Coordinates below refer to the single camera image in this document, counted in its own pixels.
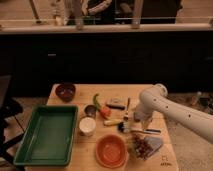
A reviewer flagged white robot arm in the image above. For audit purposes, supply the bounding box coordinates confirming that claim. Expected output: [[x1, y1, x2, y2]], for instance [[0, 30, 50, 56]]
[[136, 84, 213, 144]]

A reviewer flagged person in background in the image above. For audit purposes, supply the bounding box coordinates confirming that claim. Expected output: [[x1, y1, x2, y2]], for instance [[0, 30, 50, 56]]
[[82, 0, 182, 25]]

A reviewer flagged green plastic tray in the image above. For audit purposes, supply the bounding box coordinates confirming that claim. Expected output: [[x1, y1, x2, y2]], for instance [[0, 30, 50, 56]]
[[14, 106, 78, 166]]

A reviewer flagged grey black eraser block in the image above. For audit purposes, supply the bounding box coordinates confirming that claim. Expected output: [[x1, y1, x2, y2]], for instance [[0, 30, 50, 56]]
[[106, 98, 125, 110]]

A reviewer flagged dark purple bowl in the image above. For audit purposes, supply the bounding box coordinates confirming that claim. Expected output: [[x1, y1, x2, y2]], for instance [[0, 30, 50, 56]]
[[55, 83, 76, 102]]

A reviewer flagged yellow handled tool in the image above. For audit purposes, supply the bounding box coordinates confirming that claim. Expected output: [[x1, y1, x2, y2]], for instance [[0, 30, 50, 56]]
[[103, 119, 122, 126]]

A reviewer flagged blue grey sponge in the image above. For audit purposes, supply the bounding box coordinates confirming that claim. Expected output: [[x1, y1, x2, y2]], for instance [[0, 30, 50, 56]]
[[133, 112, 141, 122]]

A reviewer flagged orange bowl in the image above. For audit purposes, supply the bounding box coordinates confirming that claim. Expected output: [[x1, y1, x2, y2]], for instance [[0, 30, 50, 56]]
[[95, 134, 127, 169]]

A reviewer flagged green chili pepper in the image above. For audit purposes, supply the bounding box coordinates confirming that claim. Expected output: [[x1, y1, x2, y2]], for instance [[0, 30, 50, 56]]
[[93, 93, 101, 110]]

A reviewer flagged black dish brush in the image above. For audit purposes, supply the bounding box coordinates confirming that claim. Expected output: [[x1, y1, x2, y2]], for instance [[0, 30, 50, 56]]
[[117, 122, 161, 135]]

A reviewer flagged black chair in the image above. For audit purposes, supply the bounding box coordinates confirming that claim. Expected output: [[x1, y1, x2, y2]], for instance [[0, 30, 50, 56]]
[[0, 75, 23, 164]]

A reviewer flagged metal fork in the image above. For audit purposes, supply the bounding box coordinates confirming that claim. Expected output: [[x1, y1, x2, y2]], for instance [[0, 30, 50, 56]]
[[123, 98, 131, 121]]

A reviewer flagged small metal cup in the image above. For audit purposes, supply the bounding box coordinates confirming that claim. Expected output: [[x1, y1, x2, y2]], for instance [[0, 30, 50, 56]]
[[84, 105, 97, 118]]

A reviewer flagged orange carrot toy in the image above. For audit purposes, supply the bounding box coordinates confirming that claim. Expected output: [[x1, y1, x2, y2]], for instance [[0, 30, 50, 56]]
[[99, 106, 111, 119]]

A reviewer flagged grey cloth piece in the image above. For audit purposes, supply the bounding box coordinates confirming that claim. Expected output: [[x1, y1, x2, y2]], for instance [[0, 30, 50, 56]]
[[145, 136, 163, 157]]

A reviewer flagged white cup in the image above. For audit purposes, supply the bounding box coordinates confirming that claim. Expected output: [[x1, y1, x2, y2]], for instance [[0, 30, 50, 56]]
[[79, 117, 96, 136]]

